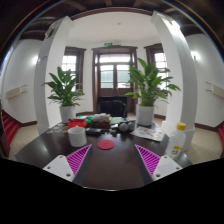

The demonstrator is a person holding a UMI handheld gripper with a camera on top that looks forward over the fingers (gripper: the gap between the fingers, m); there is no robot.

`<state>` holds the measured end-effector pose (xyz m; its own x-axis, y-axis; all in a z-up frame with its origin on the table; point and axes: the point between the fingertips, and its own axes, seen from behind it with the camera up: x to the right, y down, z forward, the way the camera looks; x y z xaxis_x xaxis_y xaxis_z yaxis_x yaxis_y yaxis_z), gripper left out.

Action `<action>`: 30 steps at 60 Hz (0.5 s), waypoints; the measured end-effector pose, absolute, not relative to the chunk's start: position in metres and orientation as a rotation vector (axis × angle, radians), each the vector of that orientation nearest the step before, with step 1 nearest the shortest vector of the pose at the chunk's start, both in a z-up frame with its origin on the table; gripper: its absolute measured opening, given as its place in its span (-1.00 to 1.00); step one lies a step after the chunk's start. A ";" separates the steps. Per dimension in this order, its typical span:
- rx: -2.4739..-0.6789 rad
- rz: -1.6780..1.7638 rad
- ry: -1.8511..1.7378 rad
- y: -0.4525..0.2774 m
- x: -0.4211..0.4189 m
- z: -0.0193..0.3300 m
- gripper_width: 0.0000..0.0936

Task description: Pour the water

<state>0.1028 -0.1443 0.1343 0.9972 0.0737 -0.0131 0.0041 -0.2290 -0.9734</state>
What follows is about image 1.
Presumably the large green plant, white pot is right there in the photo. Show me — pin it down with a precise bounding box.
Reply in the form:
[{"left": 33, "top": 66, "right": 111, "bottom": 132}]
[{"left": 125, "top": 57, "right": 181, "bottom": 127}]

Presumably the white wall lamp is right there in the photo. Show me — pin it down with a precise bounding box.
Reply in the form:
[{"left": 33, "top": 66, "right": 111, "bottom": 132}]
[
  {"left": 31, "top": 54, "right": 40, "bottom": 66},
  {"left": 190, "top": 50, "right": 200, "bottom": 61}
]

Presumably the green booklet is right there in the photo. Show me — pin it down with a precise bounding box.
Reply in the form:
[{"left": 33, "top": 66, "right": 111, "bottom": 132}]
[{"left": 109, "top": 116, "right": 127, "bottom": 126}]

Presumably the small green plant, white pot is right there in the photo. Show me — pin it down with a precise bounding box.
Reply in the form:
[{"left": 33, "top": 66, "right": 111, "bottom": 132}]
[{"left": 42, "top": 65, "right": 85, "bottom": 124}]

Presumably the white wall radiator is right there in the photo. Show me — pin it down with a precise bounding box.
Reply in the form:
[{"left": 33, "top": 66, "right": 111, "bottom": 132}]
[
  {"left": 205, "top": 81, "right": 224, "bottom": 99},
  {"left": 5, "top": 84, "right": 28, "bottom": 100}
]

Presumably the flat round red coaster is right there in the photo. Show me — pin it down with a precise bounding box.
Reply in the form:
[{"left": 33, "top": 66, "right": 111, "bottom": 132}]
[{"left": 96, "top": 139, "right": 116, "bottom": 151}]

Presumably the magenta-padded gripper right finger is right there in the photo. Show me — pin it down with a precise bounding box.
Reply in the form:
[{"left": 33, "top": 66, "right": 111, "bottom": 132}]
[{"left": 134, "top": 144, "right": 184, "bottom": 187}]

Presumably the dark wooden glazed door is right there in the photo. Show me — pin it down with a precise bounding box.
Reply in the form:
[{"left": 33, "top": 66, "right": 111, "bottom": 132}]
[{"left": 92, "top": 45, "right": 138, "bottom": 114}]

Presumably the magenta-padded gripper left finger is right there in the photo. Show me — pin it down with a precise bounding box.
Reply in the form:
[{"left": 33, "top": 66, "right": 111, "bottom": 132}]
[{"left": 42, "top": 144, "right": 94, "bottom": 187}]

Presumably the dark wooden framed window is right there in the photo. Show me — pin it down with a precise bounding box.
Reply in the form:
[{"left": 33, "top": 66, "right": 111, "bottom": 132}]
[
  {"left": 61, "top": 46, "right": 86, "bottom": 93},
  {"left": 144, "top": 43, "right": 168, "bottom": 91}
]

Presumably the printed paper sheet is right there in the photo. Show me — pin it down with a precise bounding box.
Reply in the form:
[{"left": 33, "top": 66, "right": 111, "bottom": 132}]
[{"left": 130, "top": 125, "right": 165, "bottom": 143}]

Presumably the white speckled cup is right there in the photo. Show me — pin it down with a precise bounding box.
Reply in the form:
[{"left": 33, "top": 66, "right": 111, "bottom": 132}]
[{"left": 67, "top": 126, "right": 88, "bottom": 148}]

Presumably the black remote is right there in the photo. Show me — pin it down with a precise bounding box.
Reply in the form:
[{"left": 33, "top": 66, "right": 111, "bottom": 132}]
[{"left": 85, "top": 127, "right": 103, "bottom": 136}]

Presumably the yellow-capped clear drink bottle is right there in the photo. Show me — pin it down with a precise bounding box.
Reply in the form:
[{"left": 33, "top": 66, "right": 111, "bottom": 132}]
[{"left": 165, "top": 122, "right": 187, "bottom": 158}]

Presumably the black chair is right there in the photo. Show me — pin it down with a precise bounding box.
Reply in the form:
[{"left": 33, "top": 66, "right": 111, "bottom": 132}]
[{"left": 97, "top": 96, "right": 128, "bottom": 118}]

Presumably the red box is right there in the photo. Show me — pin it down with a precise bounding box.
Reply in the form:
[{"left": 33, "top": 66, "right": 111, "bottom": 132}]
[{"left": 67, "top": 117, "right": 89, "bottom": 129}]

